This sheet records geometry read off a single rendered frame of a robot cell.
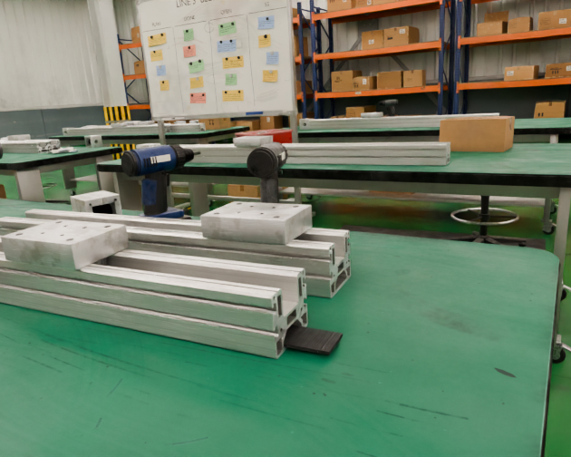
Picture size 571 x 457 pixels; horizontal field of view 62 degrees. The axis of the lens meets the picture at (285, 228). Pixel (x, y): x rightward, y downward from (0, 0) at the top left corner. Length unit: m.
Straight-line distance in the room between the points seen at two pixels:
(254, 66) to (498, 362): 3.43
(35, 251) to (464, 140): 2.04
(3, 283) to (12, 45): 13.43
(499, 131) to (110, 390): 2.12
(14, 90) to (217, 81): 10.41
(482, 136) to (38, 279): 2.04
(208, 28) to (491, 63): 7.72
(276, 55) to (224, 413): 3.37
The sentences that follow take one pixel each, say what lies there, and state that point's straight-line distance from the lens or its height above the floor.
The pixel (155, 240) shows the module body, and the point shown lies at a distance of 0.92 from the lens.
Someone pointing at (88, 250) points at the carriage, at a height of 0.89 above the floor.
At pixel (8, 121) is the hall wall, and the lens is 13.94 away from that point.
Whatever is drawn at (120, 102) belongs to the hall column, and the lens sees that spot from 9.24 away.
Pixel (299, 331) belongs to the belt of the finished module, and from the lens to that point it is 0.65.
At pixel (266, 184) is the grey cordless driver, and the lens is 0.96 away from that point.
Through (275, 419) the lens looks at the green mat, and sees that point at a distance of 0.51.
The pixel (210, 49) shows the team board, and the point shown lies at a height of 1.49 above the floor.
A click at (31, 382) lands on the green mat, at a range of 0.67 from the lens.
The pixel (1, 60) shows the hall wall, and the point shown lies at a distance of 14.07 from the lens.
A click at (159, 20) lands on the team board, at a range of 4.47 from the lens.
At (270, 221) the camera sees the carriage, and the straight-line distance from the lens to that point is 0.75.
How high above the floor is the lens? 1.09
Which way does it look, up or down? 16 degrees down
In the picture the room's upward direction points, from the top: 4 degrees counter-clockwise
